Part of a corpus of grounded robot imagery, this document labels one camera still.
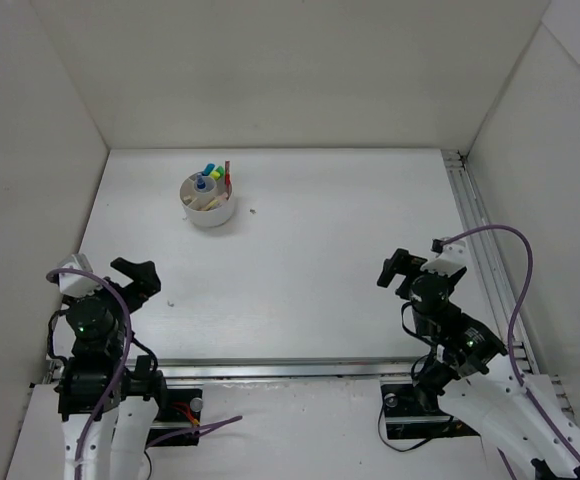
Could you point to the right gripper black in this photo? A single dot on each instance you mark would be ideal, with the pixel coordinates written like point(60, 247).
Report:
point(400, 275)

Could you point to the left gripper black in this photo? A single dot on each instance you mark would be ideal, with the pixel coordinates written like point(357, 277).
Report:
point(134, 288)

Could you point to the orange highlighter stick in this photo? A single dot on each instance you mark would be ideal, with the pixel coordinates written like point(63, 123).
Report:
point(214, 204)

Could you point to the small glue bottle blue cap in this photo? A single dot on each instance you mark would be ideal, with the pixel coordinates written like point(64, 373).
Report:
point(200, 183)

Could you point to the black highlighter blue cap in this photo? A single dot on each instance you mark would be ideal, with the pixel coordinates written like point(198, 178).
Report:
point(209, 168)

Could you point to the red gel pen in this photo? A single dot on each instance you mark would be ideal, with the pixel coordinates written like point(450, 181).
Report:
point(227, 178)

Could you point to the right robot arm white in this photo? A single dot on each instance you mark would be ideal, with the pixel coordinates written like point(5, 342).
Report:
point(469, 374)

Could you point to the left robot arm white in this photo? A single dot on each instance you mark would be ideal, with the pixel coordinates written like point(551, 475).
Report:
point(111, 388)

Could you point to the white round desk organizer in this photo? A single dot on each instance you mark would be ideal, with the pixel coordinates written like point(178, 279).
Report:
point(194, 211)

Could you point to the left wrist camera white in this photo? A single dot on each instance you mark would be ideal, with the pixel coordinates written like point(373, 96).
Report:
point(75, 285)

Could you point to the aluminium rail front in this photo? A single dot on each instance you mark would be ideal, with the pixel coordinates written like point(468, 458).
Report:
point(251, 370)

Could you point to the aluminium rail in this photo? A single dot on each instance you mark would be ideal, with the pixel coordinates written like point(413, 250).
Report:
point(251, 370)
point(480, 235)

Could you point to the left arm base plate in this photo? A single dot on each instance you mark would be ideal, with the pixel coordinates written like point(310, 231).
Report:
point(182, 409)

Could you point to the aluminium rail right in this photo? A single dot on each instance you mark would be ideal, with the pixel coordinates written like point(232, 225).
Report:
point(480, 235)

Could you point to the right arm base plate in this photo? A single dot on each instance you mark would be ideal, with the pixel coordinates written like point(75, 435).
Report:
point(407, 416)

